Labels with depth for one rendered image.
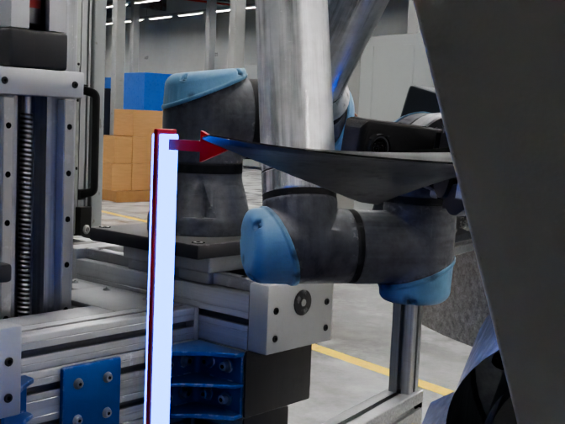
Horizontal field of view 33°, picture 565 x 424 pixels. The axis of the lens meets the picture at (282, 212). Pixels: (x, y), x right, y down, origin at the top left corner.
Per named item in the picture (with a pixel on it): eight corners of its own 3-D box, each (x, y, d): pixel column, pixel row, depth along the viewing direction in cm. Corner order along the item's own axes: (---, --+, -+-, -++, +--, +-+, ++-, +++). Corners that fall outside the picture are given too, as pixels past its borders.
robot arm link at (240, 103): (153, 158, 141) (155, 65, 139) (241, 161, 144) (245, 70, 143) (167, 162, 129) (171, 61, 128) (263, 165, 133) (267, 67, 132)
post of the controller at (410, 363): (409, 395, 122) (418, 242, 120) (388, 391, 123) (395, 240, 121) (418, 390, 124) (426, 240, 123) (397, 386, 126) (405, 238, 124)
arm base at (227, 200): (124, 227, 137) (126, 158, 136) (200, 221, 148) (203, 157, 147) (198, 240, 127) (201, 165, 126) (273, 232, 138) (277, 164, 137)
